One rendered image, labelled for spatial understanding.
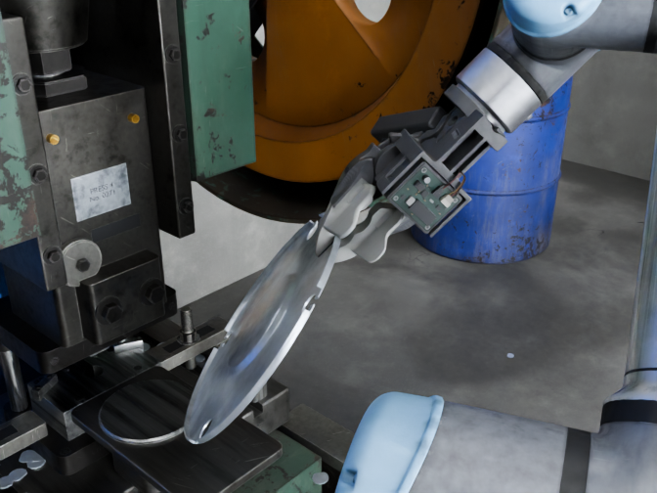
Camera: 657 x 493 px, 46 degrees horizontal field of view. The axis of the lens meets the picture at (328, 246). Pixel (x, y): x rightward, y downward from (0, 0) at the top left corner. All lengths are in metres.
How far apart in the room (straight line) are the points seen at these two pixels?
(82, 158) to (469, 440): 0.56
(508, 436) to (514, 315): 2.29
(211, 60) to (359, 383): 1.59
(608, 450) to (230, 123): 0.61
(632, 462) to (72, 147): 0.64
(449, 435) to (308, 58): 0.74
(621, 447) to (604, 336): 2.25
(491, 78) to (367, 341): 1.89
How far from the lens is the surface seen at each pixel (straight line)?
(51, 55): 0.91
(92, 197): 0.90
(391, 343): 2.54
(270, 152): 1.17
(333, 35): 1.08
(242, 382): 0.79
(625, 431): 0.49
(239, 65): 0.94
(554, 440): 0.48
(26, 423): 1.08
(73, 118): 0.87
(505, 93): 0.72
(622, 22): 0.64
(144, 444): 0.97
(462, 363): 2.48
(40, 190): 0.83
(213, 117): 0.92
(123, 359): 1.12
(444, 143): 0.71
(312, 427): 1.18
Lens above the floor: 1.39
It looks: 26 degrees down
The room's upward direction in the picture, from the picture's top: straight up
